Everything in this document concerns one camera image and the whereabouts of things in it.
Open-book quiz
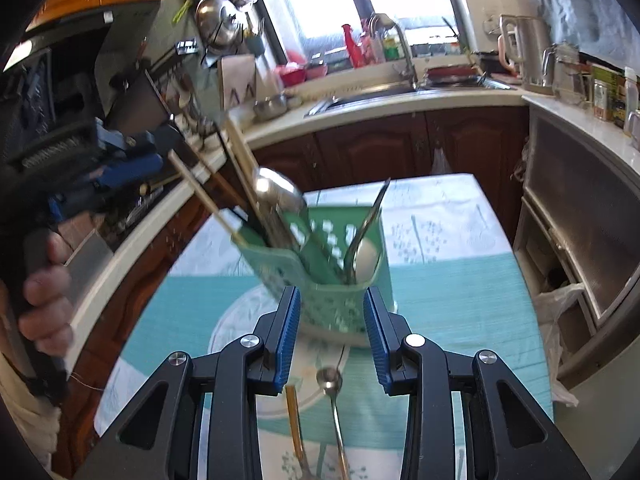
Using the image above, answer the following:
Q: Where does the green utensil holder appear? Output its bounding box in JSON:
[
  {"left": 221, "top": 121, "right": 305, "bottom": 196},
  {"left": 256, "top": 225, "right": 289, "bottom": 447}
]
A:
[{"left": 232, "top": 205, "right": 397, "bottom": 349}]

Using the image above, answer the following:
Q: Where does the black pot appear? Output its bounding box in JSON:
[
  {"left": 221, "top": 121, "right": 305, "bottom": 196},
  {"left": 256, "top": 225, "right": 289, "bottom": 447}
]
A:
[{"left": 472, "top": 50, "right": 506, "bottom": 74}]

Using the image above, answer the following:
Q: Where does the red frying pan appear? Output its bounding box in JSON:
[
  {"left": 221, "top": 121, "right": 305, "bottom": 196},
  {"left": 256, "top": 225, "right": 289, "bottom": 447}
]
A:
[{"left": 425, "top": 64, "right": 481, "bottom": 86}]

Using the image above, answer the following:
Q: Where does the printed tablecloth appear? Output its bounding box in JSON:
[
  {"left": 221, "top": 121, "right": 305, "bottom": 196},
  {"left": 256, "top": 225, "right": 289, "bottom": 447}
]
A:
[{"left": 94, "top": 172, "right": 557, "bottom": 480}]

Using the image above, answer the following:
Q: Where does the steel electric kettle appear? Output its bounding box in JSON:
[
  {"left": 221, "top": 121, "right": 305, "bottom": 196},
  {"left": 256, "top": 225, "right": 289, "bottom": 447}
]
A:
[{"left": 497, "top": 14, "right": 554, "bottom": 96}]

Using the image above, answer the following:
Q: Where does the row of condiment bottles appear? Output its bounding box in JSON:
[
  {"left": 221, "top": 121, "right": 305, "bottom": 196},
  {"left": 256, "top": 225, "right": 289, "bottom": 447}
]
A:
[{"left": 580, "top": 62, "right": 640, "bottom": 152}]

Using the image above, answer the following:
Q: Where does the steel sink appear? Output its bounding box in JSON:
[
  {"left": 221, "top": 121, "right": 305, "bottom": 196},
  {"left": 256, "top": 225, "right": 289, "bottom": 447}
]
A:
[{"left": 305, "top": 82, "right": 422, "bottom": 116}]

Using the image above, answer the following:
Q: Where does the pink bottle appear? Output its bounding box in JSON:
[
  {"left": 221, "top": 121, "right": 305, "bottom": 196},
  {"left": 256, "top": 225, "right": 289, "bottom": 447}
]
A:
[{"left": 362, "top": 20, "right": 384, "bottom": 66}]

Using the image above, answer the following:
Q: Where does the white plastic bag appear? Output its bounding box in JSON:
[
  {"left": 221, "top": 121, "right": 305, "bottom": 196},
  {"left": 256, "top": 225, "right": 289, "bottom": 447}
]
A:
[{"left": 532, "top": 282, "right": 586, "bottom": 409}]

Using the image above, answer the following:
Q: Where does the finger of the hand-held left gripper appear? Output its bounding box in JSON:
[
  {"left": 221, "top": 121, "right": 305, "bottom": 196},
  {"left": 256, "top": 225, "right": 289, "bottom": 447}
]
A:
[
  {"left": 95, "top": 125, "right": 184, "bottom": 161},
  {"left": 47, "top": 154, "right": 166, "bottom": 222}
]

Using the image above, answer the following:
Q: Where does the black splash guard panel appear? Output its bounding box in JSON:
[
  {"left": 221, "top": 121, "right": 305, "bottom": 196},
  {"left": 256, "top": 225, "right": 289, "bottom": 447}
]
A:
[{"left": 110, "top": 67, "right": 201, "bottom": 133}]

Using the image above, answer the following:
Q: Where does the black range hood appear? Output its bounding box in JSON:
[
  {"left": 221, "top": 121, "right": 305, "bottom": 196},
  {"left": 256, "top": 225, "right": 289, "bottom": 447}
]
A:
[{"left": 0, "top": 2, "right": 163, "bottom": 126}]

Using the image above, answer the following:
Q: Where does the amber handled utensil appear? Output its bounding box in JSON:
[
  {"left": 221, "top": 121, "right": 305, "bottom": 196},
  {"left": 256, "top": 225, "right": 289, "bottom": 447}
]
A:
[{"left": 284, "top": 385, "right": 313, "bottom": 480}]

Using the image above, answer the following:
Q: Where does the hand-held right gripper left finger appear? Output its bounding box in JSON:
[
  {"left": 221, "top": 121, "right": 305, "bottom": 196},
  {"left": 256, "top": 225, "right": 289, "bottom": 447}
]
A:
[{"left": 72, "top": 285, "right": 301, "bottom": 480}]

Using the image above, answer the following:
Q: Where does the small steel spoon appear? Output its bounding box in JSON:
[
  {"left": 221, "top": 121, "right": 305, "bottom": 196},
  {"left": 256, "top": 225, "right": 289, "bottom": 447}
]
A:
[{"left": 316, "top": 366, "right": 351, "bottom": 480}]

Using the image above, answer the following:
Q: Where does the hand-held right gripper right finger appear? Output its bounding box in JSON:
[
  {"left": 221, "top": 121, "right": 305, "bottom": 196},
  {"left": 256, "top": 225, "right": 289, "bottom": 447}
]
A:
[{"left": 363, "top": 285, "right": 593, "bottom": 480}]

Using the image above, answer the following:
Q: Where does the curved steel spoon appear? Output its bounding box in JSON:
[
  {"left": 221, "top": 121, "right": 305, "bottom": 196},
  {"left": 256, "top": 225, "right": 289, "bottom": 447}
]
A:
[{"left": 345, "top": 177, "right": 392, "bottom": 285}]

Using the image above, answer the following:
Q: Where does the translucent plastic sheet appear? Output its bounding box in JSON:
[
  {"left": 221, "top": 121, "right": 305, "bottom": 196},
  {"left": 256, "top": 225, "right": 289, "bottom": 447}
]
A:
[{"left": 530, "top": 0, "right": 640, "bottom": 61}]

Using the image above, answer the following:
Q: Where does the hanging clear plastic bag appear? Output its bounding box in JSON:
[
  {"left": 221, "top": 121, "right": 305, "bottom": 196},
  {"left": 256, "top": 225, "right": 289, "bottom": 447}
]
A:
[{"left": 429, "top": 147, "right": 451, "bottom": 176}]

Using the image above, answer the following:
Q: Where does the wooden cutting board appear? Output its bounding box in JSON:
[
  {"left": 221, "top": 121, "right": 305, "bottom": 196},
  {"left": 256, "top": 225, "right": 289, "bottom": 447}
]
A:
[{"left": 217, "top": 54, "right": 259, "bottom": 111}]

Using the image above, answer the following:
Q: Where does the large steel spoon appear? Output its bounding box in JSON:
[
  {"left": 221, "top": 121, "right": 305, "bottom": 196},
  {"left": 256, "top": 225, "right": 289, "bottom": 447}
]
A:
[{"left": 251, "top": 166, "right": 310, "bottom": 261}]

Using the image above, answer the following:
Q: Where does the person's left forearm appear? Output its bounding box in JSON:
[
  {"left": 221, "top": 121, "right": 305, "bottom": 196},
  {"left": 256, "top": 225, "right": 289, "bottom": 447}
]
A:
[{"left": 0, "top": 350, "right": 65, "bottom": 471}]

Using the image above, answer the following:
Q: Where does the steel faucet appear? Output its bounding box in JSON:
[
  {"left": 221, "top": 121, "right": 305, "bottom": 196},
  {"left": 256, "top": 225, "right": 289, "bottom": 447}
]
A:
[{"left": 369, "top": 13, "right": 419, "bottom": 92}]

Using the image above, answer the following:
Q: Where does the hanging steel wok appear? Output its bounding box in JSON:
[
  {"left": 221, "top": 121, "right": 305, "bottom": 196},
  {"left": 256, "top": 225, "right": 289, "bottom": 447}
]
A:
[{"left": 194, "top": 0, "right": 251, "bottom": 51}]

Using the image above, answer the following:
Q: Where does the red bottle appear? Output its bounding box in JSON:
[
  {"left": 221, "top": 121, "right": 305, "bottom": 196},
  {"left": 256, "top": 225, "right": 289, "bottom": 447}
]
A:
[{"left": 342, "top": 24, "right": 366, "bottom": 69}]

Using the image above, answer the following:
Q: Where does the glass pitcher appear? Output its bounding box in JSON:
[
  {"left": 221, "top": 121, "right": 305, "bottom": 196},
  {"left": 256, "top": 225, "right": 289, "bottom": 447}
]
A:
[{"left": 542, "top": 42, "right": 589, "bottom": 106}]

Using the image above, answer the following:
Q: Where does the built-in steel cabinet appliance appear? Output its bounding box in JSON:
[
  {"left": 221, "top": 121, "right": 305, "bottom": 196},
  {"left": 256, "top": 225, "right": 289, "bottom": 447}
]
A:
[{"left": 512, "top": 105, "right": 640, "bottom": 397}]

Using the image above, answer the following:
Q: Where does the green dish soap bottle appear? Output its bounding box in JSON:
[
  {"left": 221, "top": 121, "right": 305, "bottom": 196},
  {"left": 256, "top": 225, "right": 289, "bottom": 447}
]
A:
[{"left": 382, "top": 35, "right": 404, "bottom": 64}]

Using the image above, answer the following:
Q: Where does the pink basin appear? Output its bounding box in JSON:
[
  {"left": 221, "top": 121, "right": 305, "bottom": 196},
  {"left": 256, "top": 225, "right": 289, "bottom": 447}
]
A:
[{"left": 277, "top": 63, "right": 307, "bottom": 89}]

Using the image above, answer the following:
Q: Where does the person's left hand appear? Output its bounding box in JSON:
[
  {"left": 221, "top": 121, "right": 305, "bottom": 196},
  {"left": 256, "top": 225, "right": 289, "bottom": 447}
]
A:
[{"left": 17, "top": 231, "right": 75, "bottom": 357}]

